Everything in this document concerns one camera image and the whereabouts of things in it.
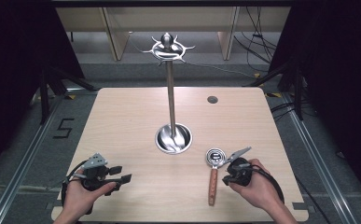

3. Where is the steel utensil rack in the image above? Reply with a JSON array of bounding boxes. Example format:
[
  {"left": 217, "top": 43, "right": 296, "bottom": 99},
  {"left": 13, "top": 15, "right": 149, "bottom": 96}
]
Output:
[{"left": 141, "top": 32, "right": 197, "bottom": 156}]

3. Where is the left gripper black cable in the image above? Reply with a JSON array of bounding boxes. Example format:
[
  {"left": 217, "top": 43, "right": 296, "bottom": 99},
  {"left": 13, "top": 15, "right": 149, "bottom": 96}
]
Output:
[{"left": 60, "top": 159, "right": 89, "bottom": 216}]

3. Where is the black metal stand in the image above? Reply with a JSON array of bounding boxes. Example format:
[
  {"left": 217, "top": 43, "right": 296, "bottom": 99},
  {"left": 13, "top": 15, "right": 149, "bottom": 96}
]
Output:
[
  {"left": 38, "top": 65, "right": 99, "bottom": 126},
  {"left": 245, "top": 58, "right": 306, "bottom": 121}
]

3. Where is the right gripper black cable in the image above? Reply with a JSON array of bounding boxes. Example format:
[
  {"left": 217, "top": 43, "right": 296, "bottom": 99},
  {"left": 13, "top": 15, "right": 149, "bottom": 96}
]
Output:
[{"left": 248, "top": 164, "right": 285, "bottom": 204}]

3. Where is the black curtain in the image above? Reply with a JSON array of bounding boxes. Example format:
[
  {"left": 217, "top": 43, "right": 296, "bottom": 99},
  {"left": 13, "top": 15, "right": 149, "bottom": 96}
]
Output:
[
  {"left": 267, "top": 0, "right": 361, "bottom": 178},
  {"left": 0, "top": 0, "right": 87, "bottom": 183}
]

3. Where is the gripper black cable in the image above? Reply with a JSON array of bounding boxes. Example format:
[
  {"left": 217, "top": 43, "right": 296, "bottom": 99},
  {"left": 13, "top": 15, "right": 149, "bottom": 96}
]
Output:
[
  {"left": 60, "top": 159, "right": 89, "bottom": 216},
  {"left": 248, "top": 164, "right": 285, "bottom": 204}
]

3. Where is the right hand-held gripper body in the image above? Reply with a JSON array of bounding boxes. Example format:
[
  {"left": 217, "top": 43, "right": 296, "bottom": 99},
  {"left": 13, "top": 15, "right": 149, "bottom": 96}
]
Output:
[{"left": 224, "top": 146, "right": 255, "bottom": 188}]

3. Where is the aluminium floor rail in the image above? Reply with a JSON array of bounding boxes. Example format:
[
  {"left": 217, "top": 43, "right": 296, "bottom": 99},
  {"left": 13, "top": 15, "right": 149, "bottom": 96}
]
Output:
[
  {"left": 0, "top": 92, "right": 64, "bottom": 224},
  {"left": 280, "top": 92, "right": 357, "bottom": 224}
]

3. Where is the bundle of black floor cables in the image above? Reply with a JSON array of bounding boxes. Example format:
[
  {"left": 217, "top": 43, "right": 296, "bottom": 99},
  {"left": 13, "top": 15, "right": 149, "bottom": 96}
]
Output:
[{"left": 233, "top": 7, "right": 279, "bottom": 65}]

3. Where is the person's left hand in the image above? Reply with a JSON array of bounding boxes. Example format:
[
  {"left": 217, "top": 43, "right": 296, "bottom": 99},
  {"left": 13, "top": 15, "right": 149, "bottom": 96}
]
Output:
[{"left": 61, "top": 168, "right": 118, "bottom": 220}]

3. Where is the thin white floor cable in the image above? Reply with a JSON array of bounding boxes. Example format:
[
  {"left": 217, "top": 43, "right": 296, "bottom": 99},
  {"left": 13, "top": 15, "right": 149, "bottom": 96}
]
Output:
[{"left": 184, "top": 60, "right": 257, "bottom": 79}]

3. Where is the light wooden shelf unit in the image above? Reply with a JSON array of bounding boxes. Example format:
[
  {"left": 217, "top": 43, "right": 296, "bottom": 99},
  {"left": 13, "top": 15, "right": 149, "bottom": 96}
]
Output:
[{"left": 55, "top": 7, "right": 292, "bottom": 62}]

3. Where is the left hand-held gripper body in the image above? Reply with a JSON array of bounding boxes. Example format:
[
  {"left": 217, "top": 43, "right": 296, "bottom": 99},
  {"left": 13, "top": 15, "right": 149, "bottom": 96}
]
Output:
[{"left": 79, "top": 152, "right": 118, "bottom": 192}]

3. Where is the person's right hand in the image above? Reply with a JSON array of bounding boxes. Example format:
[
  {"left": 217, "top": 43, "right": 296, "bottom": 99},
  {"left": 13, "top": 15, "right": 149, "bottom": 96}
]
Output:
[{"left": 229, "top": 158, "right": 279, "bottom": 211}]

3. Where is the small strainer with wooden handle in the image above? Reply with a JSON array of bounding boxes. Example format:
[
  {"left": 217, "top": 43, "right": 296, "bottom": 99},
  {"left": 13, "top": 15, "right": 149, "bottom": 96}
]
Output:
[{"left": 204, "top": 147, "right": 228, "bottom": 207}]

